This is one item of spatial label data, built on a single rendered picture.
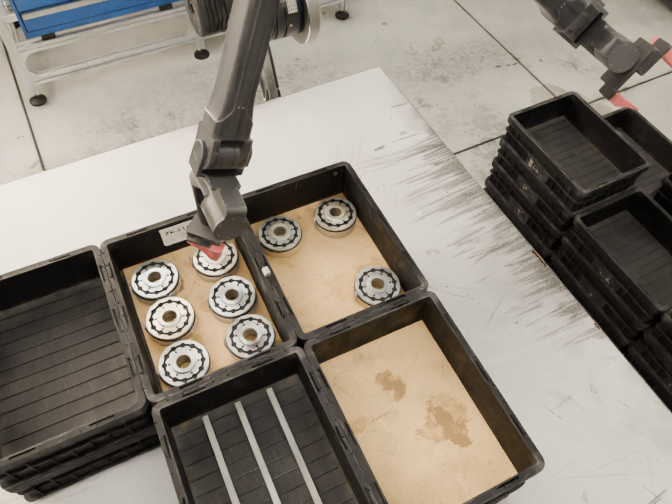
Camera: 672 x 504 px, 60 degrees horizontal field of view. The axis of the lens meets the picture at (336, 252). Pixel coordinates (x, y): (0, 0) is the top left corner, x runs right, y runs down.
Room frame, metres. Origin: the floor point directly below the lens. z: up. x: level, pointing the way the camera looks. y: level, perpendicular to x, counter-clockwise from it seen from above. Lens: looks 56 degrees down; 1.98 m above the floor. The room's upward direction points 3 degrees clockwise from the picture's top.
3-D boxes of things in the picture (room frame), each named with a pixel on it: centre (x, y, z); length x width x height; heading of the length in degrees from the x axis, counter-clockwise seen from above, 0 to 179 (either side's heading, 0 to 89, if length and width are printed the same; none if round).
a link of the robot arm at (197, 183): (0.62, 0.21, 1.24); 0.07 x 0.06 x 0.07; 30
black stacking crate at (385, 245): (0.75, 0.02, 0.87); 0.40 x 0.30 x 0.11; 28
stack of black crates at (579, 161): (1.47, -0.79, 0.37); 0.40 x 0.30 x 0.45; 30
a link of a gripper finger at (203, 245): (0.61, 0.22, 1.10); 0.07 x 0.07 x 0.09; 72
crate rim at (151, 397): (0.60, 0.29, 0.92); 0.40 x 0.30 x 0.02; 28
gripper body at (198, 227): (0.63, 0.22, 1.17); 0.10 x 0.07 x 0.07; 162
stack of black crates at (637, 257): (1.12, -1.00, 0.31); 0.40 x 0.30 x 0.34; 30
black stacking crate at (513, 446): (0.39, -0.17, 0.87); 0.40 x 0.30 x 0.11; 28
